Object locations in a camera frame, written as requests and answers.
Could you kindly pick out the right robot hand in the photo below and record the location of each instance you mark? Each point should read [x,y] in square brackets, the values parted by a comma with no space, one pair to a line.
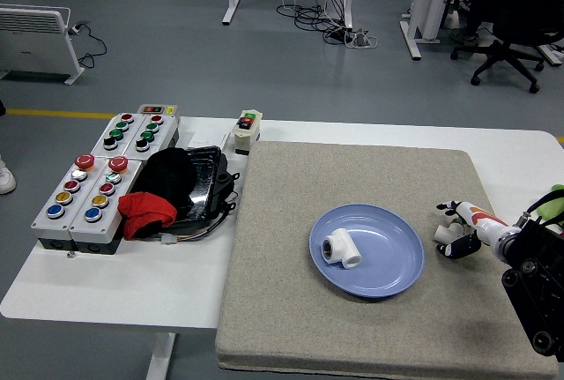
[482,223]

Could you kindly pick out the small white tee pipe fitting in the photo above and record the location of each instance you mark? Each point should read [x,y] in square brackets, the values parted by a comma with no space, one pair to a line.
[442,233]

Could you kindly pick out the large white tee pipe fitting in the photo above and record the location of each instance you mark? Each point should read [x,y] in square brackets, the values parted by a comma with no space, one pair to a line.
[339,243]

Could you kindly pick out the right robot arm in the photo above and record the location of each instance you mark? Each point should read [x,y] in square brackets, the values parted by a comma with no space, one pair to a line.
[537,265]

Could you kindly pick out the blue plate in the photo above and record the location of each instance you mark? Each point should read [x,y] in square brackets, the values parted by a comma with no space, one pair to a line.
[383,261]

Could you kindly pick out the green cup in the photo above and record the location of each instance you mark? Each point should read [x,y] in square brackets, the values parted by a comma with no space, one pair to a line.
[555,209]

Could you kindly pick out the grey-brown mat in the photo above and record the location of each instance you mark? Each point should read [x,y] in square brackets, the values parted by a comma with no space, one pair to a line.
[286,265]

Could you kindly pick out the black office chair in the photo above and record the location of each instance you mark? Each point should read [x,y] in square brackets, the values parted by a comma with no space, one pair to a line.
[520,9]

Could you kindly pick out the seated person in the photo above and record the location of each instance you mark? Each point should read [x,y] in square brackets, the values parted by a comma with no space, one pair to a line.
[480,5]

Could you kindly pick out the white computer case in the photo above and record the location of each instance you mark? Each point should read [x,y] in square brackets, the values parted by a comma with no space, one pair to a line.
[429,1]

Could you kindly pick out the black tray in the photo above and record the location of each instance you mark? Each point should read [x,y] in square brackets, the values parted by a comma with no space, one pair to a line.
[205,177]

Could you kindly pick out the white paper sheet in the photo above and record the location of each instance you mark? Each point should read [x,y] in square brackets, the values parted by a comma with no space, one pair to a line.
[207,138]

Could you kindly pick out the black cloth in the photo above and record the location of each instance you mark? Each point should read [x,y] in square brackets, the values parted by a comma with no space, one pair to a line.
[167,173]

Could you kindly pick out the red cloth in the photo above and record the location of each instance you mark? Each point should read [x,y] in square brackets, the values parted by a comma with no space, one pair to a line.
[145,209]

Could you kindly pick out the four-button control box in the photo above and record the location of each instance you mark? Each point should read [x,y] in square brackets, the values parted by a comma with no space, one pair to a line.
[150,134]
[120,133]

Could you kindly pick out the white table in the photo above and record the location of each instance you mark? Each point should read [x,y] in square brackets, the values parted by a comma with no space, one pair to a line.
[132,292]

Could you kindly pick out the five-button control box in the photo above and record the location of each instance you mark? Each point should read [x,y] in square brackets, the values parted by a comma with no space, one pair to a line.
[49,221]
[106,223]

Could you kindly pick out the person's white shoe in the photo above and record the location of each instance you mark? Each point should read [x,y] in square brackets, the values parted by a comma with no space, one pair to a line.
[5,179]

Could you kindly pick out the white panel heater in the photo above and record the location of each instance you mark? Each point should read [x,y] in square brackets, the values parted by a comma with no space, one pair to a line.
[31,40]

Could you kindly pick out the beige green-red switch box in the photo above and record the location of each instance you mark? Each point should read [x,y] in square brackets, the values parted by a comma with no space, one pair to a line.
[244,134]

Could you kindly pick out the small grey switch box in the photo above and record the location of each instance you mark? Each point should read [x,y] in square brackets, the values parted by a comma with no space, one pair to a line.
[152,109]

